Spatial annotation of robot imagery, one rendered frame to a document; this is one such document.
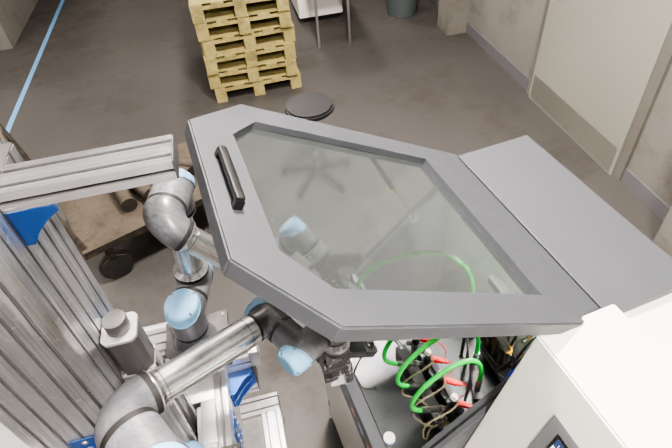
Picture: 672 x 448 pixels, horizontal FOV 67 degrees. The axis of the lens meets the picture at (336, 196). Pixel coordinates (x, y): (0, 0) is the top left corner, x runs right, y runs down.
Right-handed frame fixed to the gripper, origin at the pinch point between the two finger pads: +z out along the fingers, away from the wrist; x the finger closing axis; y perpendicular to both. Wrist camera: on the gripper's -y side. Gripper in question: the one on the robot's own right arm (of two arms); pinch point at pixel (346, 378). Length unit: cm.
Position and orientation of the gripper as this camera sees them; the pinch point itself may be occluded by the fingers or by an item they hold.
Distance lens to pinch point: 153.6
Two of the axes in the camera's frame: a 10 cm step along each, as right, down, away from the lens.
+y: -9.3, 2.8, -2.3
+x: 3.6, 6.1, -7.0
